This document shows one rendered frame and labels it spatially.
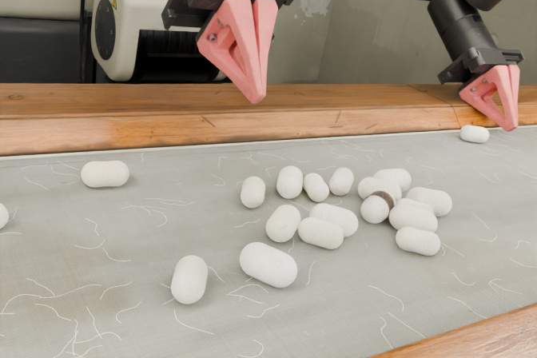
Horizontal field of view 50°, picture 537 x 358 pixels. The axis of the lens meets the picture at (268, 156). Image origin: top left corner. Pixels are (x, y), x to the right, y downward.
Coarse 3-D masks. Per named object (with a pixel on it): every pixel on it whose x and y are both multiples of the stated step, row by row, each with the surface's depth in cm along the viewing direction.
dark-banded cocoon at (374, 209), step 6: (366, 198) 45; (372, 198) 45; (378, 198) 45; (366, 204) 45; (372, 204) 44; (378, 204) 44; (384, 204) 45; (360, 210) 45; (366, 210) 45; (372, 210) 44; (378, 210) 44; (384, 210) 44; (366, 216) 45; (372, 216) 44; (378, 216) 44; (384, 216) 45; (372, 222) 45; (378, 222) 45
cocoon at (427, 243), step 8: (400, 232) 42; (408, 232) 41; (416, 232) 42; (424, 232) 42; (400, 240) 42; (408, 240) 41; (416, 240) 41; (424, 240) 41; (432, 240) 41; (400, 248) 42; (408, 248) 42; (416, 248) 41; (424, 248) 41; (432, 248) 41
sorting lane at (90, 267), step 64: (0, 192) 40; (64, 192) 42; (128, 192) 44; (192, 192) 45; (448, 192) 54; (512, 192) 57; (0, 256) 34; (64, 256) 35; (128, 256) 36; (320, 256) 40; (384, 256) 41; (448, 256) 43; (512, 256) 44; (0, 320) 29; (64, 320) 30; (128, 320) 30; (192, 320) 31; (256, 320) 32; (320, 320) 33; (384, 320) 34; (448, 320) 35
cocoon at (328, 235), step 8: (304, 224) 40; (312, 224) 40; (320, 224) 40; (328, 224) 40; (304, 232) 40; (312, 232) 40; (320, 232) 40; (328, 232) 40; (336, 232) 40; (304, 240) 40; (312, 240) 40; (320, 240) 40; (328, 240) 40; (336, 240) 40; (328, 248) 40
